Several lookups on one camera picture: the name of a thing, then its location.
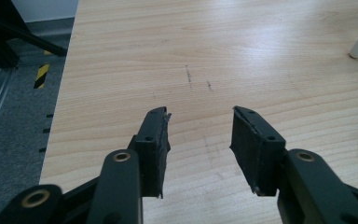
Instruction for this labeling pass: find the yellow black hazard tape strip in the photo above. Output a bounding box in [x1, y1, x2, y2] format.
[33, 63, 51, 90]

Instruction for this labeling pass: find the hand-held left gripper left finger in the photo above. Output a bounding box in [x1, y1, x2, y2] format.
[128, 106, 172, 200]

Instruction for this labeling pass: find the black metal stand frame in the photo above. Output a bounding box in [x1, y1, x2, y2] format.
[0, 0, 68, 117]

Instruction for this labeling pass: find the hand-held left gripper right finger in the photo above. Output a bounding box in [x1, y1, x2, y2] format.
[229, 105, 287, 197]

